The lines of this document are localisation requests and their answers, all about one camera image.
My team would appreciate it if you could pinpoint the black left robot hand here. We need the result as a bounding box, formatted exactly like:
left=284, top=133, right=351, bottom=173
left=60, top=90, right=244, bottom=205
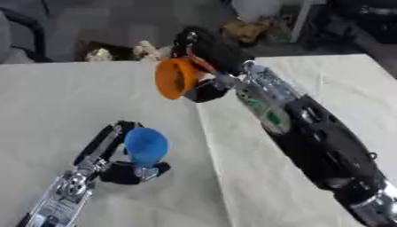
left=73, top=120, right=173, bottom=186

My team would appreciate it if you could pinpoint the tan crumpled bag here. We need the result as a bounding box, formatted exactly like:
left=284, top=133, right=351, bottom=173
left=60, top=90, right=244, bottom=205
left=222, top=20, right=272, bottom=44

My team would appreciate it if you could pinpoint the white table leg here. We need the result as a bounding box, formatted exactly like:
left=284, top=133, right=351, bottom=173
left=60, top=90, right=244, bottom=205
left=288, top=0, right=315, bottom=43

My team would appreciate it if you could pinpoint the black office chair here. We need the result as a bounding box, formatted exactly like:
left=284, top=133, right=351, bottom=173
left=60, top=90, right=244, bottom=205
left=0, top=6, right=55, bottom=64

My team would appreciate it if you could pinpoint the beige soft toy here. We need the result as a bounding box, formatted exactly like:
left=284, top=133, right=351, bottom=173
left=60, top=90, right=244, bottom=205
left=131, top=40, right=174, bottom=62

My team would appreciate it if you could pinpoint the blue plastic cup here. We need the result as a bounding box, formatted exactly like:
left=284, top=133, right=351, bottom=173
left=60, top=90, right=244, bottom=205
left=122, top=127, right=171, bottom=169

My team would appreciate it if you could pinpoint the orange plastic cup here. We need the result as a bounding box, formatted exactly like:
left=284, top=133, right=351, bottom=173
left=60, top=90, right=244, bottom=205
left=153, top=57, right=216, bottom=101

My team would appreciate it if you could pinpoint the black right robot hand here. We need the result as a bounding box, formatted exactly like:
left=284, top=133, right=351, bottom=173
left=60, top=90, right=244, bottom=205
left=170, top=26, right=256, bottom=104

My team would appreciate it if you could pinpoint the pale yellow-green toy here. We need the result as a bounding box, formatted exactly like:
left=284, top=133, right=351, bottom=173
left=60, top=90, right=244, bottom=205
left=83, top=47, right=115, bottom=63

